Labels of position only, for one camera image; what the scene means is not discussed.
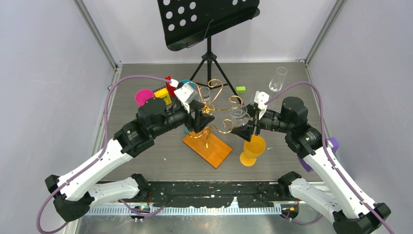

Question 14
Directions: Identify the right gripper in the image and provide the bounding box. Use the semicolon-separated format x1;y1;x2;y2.
229;103;292;142

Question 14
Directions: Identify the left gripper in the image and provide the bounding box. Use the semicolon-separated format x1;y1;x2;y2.
151;100;215;137

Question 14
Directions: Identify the clear stemless wine glass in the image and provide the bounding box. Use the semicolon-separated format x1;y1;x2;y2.
229;105;250;128

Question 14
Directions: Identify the gold wine glass rack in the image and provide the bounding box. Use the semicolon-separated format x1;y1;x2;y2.
183;79;243;169

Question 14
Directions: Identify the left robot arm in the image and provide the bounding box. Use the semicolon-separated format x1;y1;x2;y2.
45;97;215;222

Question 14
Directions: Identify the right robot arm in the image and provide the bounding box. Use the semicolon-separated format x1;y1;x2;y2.
231;94;391;234

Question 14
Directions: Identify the small clear wine glass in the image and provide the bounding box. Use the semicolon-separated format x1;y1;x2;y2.
197;86;210;103

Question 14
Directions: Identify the tall clear flute glass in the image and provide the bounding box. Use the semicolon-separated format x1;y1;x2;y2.
268;66;288;100

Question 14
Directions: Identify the orange plastic goblet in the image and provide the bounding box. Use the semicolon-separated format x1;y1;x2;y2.
240;135;266;167

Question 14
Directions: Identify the blue plastic goblet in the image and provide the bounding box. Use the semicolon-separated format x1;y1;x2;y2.
180;79;196;89

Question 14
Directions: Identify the light green toy block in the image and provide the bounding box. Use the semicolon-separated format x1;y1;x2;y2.
236;86;246;93

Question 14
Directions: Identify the red toy block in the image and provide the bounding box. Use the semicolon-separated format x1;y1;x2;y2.
166;82;176;98

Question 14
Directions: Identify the yellow toy block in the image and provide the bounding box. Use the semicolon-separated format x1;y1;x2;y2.
153;86;172;105

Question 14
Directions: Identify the pink plastic goblet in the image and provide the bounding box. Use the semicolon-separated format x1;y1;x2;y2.
135;89;154;106

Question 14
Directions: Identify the purple tape dispenser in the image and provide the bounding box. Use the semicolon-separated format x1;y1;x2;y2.
297;137;340;173

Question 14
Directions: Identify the black music stand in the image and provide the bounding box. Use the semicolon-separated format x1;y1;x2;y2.
157;0;260;95

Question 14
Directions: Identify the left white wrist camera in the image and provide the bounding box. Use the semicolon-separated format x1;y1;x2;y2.
170;79;196;114

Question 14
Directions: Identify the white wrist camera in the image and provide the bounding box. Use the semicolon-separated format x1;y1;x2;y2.
170;79;196;114
254;91;269;119

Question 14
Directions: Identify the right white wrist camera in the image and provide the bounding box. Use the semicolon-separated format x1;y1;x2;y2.
254;91;269;119

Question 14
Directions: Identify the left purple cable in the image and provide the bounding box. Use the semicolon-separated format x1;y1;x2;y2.
36;75;173;234

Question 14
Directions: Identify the purple cable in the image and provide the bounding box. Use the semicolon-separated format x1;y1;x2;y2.
36;75;173;234
264;81;396;234

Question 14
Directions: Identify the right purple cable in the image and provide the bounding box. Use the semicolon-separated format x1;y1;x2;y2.
264;81;396;234

